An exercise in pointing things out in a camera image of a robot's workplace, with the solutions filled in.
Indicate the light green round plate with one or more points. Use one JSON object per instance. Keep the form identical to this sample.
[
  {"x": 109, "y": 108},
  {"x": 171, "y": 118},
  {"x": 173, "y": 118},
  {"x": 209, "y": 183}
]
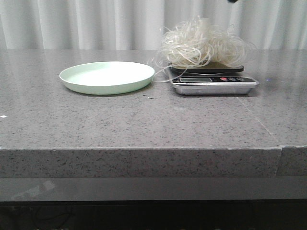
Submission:
[{"x": 107, "y": 78}]

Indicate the white pleated curtain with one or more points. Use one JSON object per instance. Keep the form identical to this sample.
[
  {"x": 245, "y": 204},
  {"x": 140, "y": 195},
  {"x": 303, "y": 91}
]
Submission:
[{"x": 139, "y": 24}]

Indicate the digital kitchen scale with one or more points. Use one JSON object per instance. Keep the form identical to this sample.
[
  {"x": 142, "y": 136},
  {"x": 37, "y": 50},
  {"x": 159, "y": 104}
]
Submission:
[{"x": 212, "y": 79}]

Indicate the dark cabinet under counter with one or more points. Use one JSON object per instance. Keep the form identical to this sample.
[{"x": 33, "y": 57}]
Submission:
[{"x": 278, "y": 203}]

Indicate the white vermicelli noodle bundle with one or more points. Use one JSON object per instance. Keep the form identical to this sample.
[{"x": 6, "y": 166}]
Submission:
[{"x": 196, "y": 44}]

